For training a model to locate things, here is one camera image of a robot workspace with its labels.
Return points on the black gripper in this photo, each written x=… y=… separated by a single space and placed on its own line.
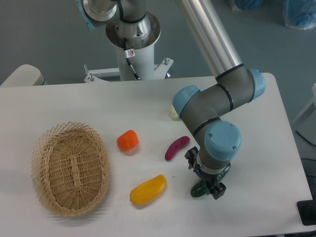
x=208 y=175

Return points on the dark green cucumber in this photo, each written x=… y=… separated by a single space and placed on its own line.
x=200 y=189

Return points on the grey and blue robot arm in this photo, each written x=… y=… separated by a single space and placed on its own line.
x=218 y=141

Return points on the purple sweet potato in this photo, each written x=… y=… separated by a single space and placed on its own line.
x=176 y=146

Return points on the yellow mango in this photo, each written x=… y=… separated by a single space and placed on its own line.
x=148 y=191

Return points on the orange bell pepper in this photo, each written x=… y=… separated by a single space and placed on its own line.
x=128 y=141

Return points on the black device at table edge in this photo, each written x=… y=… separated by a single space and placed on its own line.
x=307 y=212

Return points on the white furniture at right edge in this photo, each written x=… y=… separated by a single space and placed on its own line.
x=307 y=110

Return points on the woven wicker basket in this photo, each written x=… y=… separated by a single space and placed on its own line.
x=70 y=169

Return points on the blue plastic bag left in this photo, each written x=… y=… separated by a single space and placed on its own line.
x=242 y=5

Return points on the blue plastic bag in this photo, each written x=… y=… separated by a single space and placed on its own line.
x=242 y=5
x=299 y=14

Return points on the blue plastic bag right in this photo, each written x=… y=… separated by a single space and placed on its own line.
x=299 y=14

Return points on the white chair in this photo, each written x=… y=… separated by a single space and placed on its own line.
x=25 y=75

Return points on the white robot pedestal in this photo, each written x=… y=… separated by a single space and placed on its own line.
x=134 y=45

